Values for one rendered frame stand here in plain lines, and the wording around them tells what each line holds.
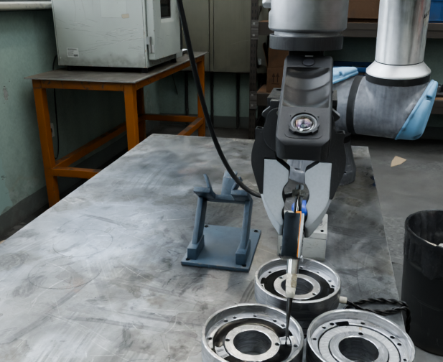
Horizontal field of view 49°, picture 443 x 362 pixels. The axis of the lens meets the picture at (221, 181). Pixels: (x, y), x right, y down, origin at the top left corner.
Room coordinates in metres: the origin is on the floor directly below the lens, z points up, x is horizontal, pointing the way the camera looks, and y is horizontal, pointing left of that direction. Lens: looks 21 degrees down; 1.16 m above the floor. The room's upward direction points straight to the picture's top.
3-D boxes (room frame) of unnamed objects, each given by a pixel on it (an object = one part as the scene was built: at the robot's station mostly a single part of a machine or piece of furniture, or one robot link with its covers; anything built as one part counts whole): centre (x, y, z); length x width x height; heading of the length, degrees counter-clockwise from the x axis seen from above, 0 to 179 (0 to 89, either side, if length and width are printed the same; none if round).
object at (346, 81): (1.00, -0.23, 0.97); 0.13 x 0.12 x 0.14; 61
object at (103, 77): (3.22, 0.57, 0.39); 1.50 x 0.62 x 0.78; 167
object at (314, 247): (0.68, -0.13, 0.82); 0.08 x 0.07 x 0.05; 167
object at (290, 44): (0.50, -0.08, 1.07); 0.09 x 0.08 x 0.12; 168
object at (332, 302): (0.52, -0.09, 0.82); 0.10 x 0.10 x 0.04
